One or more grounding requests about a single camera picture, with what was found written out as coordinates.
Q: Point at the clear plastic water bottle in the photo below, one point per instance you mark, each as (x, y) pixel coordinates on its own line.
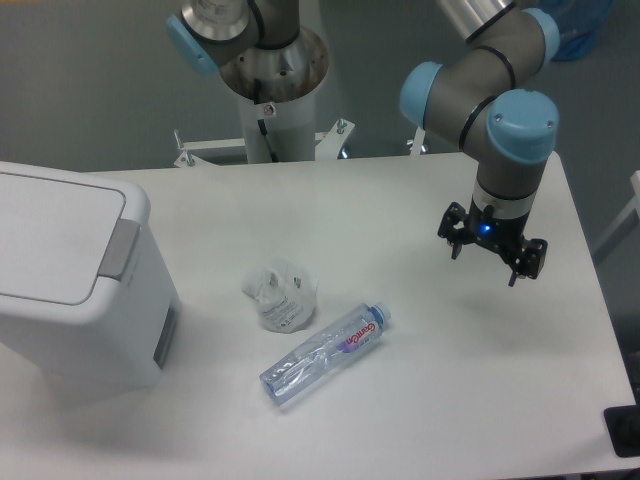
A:
(341, 342)

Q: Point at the black device at table edge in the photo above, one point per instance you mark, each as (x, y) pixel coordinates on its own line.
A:
(623, 427)

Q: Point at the blue plastic bag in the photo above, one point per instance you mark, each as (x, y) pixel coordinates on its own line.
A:
(579, 22)

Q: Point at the white trash can lid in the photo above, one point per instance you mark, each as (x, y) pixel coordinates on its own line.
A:
(55, 229)

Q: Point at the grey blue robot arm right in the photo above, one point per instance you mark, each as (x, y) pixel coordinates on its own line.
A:
(479, 106)

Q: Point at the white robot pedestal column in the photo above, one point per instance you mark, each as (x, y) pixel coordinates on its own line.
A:
(281, 85)

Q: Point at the white frame at right edge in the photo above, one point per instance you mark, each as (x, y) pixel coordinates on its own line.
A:
(622, 225)

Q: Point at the white pedestal base frame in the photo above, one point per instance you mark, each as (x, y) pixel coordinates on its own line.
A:
(264, 143)

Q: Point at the white trash can body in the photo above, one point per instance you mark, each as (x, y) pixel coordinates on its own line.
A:
(120, 334)

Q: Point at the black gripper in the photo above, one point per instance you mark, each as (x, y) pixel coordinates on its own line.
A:
(504, 237)

